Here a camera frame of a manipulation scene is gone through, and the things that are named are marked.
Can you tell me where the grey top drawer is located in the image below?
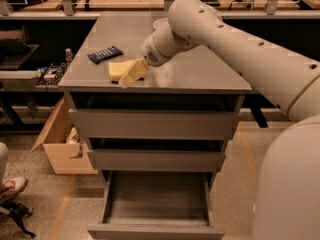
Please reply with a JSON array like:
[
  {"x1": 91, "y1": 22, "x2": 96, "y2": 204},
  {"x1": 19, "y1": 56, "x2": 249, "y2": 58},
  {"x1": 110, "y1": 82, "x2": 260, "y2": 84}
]
[{"x1": 69, "y1": 109, "x2": 239, "y2": 140}]

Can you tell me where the white bowl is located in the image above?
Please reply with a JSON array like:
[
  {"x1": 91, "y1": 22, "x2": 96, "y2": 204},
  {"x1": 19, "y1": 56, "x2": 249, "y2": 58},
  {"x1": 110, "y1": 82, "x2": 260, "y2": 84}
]
[{"x1": 153, "y1": 18, "x2": 168, "y2": 30}]

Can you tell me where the white red sneaker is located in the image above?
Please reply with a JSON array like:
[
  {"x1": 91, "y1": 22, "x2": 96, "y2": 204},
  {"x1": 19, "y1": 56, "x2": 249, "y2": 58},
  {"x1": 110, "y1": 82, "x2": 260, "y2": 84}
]
[{"x1": 0, "y1": 177, "x2": 28, "y2": 204}]

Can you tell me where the grey open bottom drawer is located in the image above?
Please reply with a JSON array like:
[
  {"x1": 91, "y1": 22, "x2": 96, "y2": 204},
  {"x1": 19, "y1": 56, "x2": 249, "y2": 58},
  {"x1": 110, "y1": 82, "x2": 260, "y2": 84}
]
[{"x1": 87, "y1": 171, "x2": 224, "y2": 240}]

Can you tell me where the grey middle drawer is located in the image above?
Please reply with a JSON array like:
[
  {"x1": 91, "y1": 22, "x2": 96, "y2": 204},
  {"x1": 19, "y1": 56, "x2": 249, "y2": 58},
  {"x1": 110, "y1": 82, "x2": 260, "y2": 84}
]
[{"x1": 87, "y1": 150, "x2": 225, "y2": 172}]

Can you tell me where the grey drawer cabinet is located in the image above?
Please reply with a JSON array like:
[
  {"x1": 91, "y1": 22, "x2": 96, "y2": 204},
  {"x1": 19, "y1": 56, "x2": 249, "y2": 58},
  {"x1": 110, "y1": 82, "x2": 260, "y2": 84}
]
[{"x1": 58, "y1": 11, "x2": 252, "y2": 185}]

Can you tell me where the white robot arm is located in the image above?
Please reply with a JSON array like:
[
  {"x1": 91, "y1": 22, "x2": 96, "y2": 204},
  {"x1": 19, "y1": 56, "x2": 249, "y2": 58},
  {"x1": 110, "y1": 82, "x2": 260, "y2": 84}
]
[{"x1": 119, "y1": 0, "x2": 320, "y2": 240}]

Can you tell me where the blue snack bar packet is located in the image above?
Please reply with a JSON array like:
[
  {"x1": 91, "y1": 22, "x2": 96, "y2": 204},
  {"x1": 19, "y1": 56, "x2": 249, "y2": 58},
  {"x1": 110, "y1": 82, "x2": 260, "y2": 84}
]
[{"x1": 88, "y1": 46, "x2": 123, "y2": 64}]

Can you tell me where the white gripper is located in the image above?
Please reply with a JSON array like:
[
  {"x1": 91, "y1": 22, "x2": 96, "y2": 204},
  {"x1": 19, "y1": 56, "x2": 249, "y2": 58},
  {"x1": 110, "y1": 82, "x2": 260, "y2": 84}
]
[{"x1": 118, "y1": 26, "x2": 197, "y2": 89}]

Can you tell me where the cardboard box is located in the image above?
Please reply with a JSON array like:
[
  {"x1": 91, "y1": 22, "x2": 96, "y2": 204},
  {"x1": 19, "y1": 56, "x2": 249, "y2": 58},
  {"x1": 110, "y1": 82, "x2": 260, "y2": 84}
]
[{"x1": 31, "y1": 98, "x2": 97, "y2": 175}]

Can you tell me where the tray of small parts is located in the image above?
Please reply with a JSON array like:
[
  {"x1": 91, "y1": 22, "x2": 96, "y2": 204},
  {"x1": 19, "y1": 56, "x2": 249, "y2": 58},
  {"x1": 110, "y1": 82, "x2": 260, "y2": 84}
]
[{"x1": 37, "y1": 63, "x2": 67, "y2": 87}]

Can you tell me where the yellow sponge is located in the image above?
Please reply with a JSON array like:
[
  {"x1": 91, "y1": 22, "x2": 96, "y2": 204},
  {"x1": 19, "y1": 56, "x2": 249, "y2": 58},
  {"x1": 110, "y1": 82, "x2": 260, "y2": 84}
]
[{"x1": 108, "y1": 60, "x2": 133, "y2": 82}]

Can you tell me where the small plastic bottle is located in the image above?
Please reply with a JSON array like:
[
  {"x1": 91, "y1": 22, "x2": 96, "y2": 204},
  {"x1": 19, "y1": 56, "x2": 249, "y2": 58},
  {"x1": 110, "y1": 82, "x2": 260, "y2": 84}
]
[{"x1": 65, "y1": 48, "x2": 74, "y2": 65}]

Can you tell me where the black chair base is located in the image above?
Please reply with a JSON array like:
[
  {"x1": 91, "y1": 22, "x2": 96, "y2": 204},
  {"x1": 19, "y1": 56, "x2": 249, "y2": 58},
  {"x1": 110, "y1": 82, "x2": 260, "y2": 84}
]
[{"x1": 0, "y1": 200, "x2": 36, "y2": 238}]

